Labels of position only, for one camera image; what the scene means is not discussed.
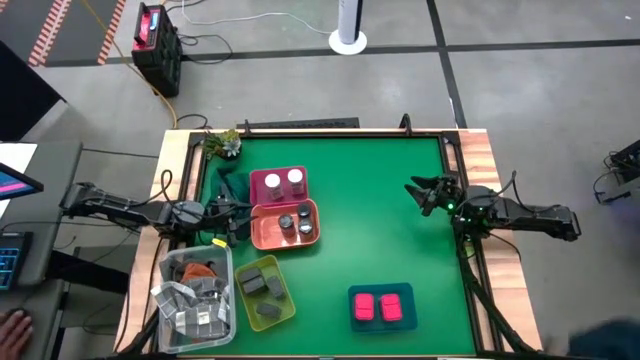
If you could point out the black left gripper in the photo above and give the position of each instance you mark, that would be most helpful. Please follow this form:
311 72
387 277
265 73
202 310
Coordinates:
217 215

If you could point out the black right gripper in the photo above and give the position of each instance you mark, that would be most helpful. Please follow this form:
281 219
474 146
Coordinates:
445 195

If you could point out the black lid spice jar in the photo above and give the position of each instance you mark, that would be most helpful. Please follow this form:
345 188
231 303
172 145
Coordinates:
305 227
286 223
304 210

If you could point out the white lid spice jar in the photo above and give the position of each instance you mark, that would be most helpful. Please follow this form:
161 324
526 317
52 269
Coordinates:
295 181
273 186

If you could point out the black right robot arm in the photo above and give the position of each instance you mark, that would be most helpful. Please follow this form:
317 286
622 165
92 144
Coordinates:
525 215

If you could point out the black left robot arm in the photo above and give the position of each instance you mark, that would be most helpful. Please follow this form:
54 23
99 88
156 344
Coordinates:
125 210

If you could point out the orange plastic bin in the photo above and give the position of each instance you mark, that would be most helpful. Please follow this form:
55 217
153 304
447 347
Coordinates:
267 235

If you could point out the magenta plastic bin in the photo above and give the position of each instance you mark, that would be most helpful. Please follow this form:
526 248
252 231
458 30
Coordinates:
256 190

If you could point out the clear plastic storage bin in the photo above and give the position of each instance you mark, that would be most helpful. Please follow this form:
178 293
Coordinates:
222 255

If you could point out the dark teal cloth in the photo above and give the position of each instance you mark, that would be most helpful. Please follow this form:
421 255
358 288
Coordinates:
235 177

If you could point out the orange cloth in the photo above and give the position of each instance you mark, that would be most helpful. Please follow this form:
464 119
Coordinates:
199 272

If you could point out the black table clamp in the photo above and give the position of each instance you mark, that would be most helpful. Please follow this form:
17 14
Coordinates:
246 127
406 122

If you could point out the small succulent plant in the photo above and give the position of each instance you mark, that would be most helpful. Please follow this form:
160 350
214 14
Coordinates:
225 145

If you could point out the yellow-green plastic bin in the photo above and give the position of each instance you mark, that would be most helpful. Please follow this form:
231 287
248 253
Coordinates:
250 307

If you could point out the gray checked cloth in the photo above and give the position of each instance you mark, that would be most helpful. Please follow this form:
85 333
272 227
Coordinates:
195 315

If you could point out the black floor strip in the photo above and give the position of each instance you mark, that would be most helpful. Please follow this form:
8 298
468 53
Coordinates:
300 123

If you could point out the teal plastic bin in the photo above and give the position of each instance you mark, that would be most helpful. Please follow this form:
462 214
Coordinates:
407 322

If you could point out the red black power unit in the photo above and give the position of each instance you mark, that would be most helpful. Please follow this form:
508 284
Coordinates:
160 65

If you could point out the white stand base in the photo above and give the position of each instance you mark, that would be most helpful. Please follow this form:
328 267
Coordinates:
348 22

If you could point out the gray desk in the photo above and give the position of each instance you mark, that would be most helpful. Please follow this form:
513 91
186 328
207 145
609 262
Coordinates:
55 165

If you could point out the red device on crate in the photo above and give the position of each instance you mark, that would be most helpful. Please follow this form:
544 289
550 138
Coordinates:
147 27

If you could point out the computer monitor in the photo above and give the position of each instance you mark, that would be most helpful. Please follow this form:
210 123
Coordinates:
15 182

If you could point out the backlit keyboard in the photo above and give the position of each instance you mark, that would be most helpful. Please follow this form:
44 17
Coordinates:
10 260

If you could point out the person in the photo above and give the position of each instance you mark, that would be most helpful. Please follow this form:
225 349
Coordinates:
605 342

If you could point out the black cabinet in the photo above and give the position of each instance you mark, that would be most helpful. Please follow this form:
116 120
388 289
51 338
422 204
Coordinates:
20 95

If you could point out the person's hand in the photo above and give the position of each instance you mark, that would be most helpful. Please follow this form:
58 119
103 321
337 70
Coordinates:
12 335

